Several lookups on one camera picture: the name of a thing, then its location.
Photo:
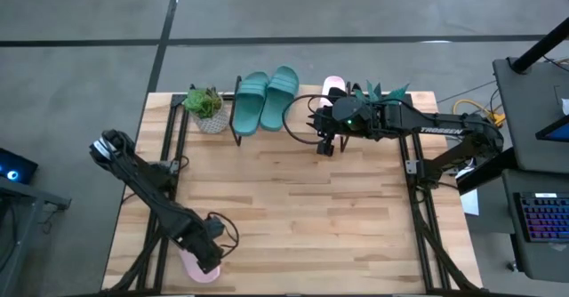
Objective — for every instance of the tablet screen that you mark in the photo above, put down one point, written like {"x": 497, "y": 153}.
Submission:
{"x": 558, "y": 132}

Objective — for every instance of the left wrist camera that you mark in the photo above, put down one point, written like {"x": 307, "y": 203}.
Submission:
{"x": 215, "y": 227}

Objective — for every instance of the backlit keyboard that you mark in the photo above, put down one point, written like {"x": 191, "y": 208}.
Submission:
{"x": 544, "y": 219}

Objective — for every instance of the computer with blue light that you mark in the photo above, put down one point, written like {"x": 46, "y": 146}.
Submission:
{"x": 18, "y": 166}

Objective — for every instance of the succulent in patterned pot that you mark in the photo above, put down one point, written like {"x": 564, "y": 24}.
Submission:
{"x": 204, "y": 103}

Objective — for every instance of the pink rubber slide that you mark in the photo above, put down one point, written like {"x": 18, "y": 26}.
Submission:
{"x": 195, "y": 274}
{"x": 332, "y": 83}

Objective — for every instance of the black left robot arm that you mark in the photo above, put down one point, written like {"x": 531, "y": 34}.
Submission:
{"x": 146, "y": 186}

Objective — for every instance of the white paper sheet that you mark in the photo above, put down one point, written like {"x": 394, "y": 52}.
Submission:
{"x": 470, "y": 203}

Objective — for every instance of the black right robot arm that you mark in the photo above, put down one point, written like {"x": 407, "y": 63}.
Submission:
{"x": 435, "y": 123}

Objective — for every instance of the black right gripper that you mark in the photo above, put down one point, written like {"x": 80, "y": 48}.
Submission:
{"x": 342, "y": 114}

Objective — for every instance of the grey metal cart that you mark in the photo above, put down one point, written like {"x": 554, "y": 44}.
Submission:
{"x": 26, "y": 195}

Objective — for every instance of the grey metal bracket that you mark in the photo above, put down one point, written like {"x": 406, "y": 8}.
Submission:
{"x": 411, "y": 166}

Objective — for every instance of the wooden shelf with black frame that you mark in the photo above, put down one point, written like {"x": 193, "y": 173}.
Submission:
{"x": 238, "y": 83}

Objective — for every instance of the black pole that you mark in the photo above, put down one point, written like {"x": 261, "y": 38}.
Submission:
{"x": 540, "y": 45}

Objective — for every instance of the grey keyboard desk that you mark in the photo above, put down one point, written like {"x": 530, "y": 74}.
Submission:
{"x": 515, "y": 261}

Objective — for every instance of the snake plant in white pot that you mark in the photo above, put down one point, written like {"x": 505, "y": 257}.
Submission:
{"x": 372, "y": 94}

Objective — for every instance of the green rubber slide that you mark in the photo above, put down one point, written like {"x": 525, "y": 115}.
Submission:
{"x": 249, "y": 106}
{"x": 280, "y": 97}

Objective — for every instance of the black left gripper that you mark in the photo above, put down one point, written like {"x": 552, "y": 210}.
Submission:
{"x": 197, "y": 243}

